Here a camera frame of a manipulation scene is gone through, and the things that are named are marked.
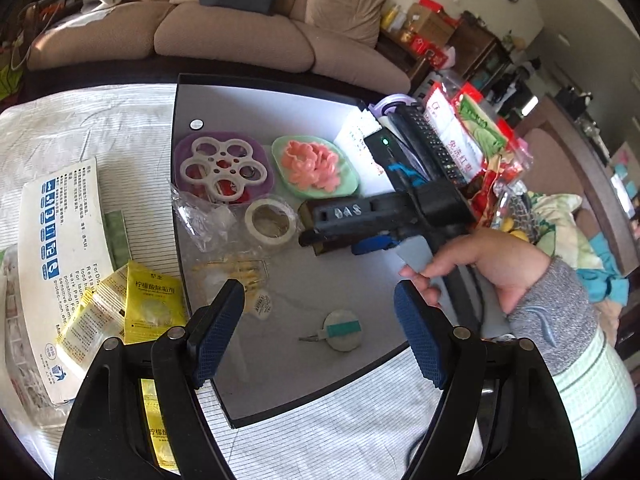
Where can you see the yellow sachet strip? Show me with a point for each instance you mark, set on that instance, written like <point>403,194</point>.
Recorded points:
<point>154,304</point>

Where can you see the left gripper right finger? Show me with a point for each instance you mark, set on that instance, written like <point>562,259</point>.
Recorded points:
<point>530,435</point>

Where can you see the red snack bag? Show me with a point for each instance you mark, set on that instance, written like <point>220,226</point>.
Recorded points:
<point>505,157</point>

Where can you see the grey sleeve forearm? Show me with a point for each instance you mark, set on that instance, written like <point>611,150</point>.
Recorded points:
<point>557,316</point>

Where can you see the person right hand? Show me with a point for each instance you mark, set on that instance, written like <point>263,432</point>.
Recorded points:
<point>509,264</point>

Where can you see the pink flower moulds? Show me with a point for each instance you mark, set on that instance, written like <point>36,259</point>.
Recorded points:
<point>311,165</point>

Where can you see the white blue flat box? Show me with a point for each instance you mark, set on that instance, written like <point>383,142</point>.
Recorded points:
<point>61,251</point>

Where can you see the white tape roll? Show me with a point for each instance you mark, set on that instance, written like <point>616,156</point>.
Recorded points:
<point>272,223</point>

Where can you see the brown sofa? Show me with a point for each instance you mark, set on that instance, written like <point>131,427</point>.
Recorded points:
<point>135,30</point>

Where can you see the black storage box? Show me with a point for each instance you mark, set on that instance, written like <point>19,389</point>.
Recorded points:
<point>272,368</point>

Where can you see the black remote control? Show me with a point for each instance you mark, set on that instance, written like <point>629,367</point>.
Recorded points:
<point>425,142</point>

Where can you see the small yellow white carton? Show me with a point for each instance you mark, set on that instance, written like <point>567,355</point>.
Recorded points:
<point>99,315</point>

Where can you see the green plate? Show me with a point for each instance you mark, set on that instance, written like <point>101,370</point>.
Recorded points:
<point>349,176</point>

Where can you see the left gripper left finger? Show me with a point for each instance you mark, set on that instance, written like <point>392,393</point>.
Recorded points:
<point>107,435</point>

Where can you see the clear white ball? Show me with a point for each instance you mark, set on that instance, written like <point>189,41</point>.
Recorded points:
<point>208,225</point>

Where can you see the round white tag with key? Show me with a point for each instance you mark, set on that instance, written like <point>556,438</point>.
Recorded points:
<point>341,331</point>

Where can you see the purple plate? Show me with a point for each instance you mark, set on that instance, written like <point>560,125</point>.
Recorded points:
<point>220,167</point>

